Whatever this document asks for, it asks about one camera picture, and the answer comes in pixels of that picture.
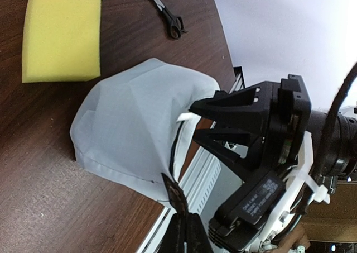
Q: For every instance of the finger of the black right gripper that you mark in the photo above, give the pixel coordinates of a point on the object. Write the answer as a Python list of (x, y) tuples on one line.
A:
[(252, 103), (239, 150)]

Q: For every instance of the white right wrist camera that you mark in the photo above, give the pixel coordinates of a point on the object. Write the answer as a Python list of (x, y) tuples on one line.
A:
[(297, 180)]

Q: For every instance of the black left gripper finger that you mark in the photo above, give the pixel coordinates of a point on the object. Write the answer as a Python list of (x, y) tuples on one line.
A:
[(186, 233)]

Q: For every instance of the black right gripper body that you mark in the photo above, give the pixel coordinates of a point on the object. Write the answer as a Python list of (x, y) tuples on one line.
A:
[(239, 220)]

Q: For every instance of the white drawstring pouch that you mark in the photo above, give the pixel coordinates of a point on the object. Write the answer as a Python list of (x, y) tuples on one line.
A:
[(135, 127)]

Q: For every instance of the black thinning scissors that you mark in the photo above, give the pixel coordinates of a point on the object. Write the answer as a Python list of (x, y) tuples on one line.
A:
[(175, 24)]

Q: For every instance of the yellow sponge block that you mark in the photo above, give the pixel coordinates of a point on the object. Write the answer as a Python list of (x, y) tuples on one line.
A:
[(61, 41)]

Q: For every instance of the aluminium front rail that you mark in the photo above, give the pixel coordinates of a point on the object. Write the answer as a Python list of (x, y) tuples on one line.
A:
[(206, 184)]

